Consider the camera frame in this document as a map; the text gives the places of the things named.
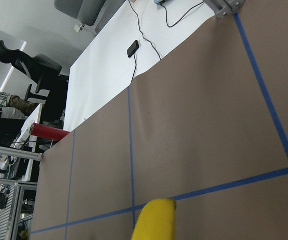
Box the aluminium frame post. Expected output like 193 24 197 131
203 0 245 19

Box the small black device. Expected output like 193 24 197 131
127 40 140 58

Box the red cylinder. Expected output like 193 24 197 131
30 123 70 141

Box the grey office chair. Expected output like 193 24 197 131
54 0 125 35

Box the black office chair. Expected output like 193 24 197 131
0 40 69 99

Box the deep yellow banana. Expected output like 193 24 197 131
131 198 176 240

